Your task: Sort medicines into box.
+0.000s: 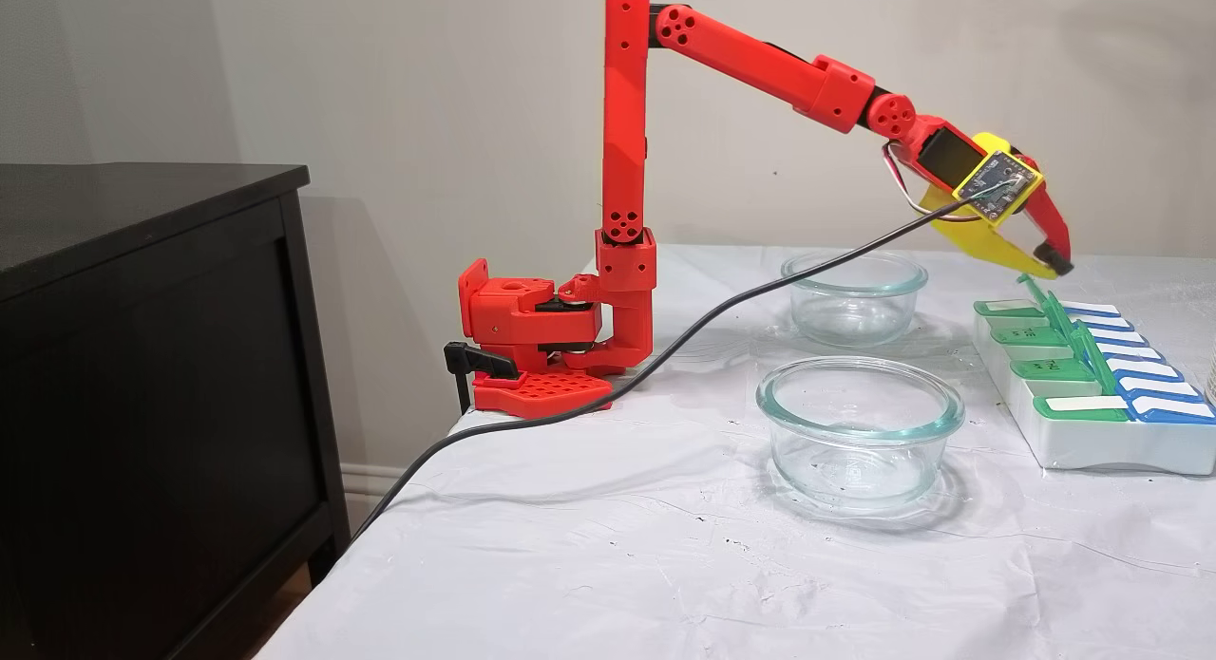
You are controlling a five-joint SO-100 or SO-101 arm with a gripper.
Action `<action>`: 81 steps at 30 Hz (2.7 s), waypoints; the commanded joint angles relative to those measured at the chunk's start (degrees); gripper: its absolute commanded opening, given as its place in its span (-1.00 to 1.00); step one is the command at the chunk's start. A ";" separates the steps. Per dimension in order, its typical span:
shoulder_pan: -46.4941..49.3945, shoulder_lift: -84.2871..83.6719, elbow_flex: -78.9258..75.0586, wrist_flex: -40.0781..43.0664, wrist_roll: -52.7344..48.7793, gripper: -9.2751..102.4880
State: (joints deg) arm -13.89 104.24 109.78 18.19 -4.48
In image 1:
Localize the glass bowl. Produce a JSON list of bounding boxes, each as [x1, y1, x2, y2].
[[756, 356, 967, 511], [781, 250, 929, 348]]

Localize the green blue weekly pill organizer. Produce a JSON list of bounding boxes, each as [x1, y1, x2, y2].
[[973, 273, 1216, 476]]

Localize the white tablecloth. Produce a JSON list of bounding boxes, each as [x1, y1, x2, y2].
[[256, 244, 1216, 660]]

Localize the black table clamp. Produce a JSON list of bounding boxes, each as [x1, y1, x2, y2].
[[443, 341, 521, 416]]

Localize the dark furniture piece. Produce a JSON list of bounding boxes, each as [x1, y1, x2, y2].
[[0, 162, 351, 660]]

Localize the white red servo wire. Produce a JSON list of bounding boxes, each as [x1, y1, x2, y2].
[[882, 142, 984, 224]]

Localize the black camera cable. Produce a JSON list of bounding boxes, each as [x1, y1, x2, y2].
[[342, 187, 1008, 547]]

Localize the white wall trim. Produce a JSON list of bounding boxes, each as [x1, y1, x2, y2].
[[340, 462, 421, 528]]

